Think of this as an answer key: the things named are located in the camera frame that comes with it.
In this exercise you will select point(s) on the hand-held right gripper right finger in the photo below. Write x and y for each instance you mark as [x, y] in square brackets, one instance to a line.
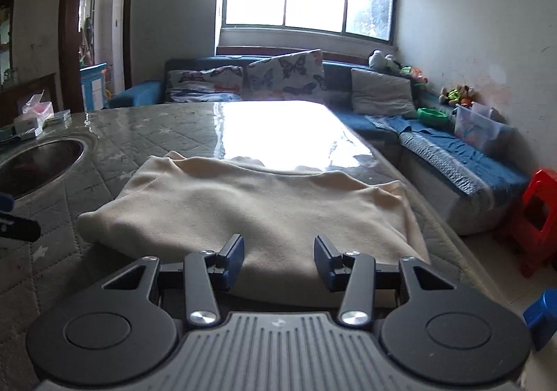
[326, 264]

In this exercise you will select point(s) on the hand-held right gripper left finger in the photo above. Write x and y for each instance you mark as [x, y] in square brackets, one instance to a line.
[233, 262]

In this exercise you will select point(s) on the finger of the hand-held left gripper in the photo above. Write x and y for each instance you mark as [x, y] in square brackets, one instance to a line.
[19, 228]

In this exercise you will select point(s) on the cream sweatshirt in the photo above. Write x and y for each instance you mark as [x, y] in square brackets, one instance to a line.
[261, 208]

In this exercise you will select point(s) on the round black induction cooktop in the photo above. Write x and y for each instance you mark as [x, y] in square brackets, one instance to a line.
[39, 165]

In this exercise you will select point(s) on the flat white box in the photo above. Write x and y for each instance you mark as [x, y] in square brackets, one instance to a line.
[32, 132]

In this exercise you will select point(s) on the white pink tissue box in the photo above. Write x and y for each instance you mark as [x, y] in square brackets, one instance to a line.
[32, 112]

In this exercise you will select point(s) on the green packet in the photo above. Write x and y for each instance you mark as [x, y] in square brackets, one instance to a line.
[60, 116]

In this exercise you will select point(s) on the dark wooden sideboard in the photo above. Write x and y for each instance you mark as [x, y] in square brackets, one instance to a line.
[26, 89]

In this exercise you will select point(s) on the quilted star table cover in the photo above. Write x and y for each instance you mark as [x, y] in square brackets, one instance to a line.
[143, 143]

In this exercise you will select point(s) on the blue white cabinet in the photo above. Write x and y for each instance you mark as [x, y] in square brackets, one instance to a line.
[93, 86]

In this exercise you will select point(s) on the grey pillow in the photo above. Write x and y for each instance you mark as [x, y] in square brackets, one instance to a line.
[380, 93]

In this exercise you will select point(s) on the butterfly print pillow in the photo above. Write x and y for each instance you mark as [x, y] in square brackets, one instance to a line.
[202, 84]
[287, 75]

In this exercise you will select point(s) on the blue sofa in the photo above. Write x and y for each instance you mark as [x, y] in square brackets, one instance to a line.
[478, 165]

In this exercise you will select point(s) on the green bowl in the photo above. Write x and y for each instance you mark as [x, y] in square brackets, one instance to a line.
[433, 116]

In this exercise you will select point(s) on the clear plastic storage box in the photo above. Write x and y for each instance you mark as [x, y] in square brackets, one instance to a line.
[478, 130]

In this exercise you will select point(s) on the green orange plush toy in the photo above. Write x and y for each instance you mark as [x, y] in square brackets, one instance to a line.
[414, 74]

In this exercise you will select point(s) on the red plastic stool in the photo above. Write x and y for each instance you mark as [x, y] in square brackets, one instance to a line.
[533, 221]

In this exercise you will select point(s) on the brown plush toys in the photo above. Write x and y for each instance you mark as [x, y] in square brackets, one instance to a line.
[457, 95]

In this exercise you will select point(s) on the blue plastic stool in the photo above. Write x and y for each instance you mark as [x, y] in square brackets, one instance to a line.
[544, 319]

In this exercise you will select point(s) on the brown door frame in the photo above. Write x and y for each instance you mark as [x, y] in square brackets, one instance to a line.
[69, 34]

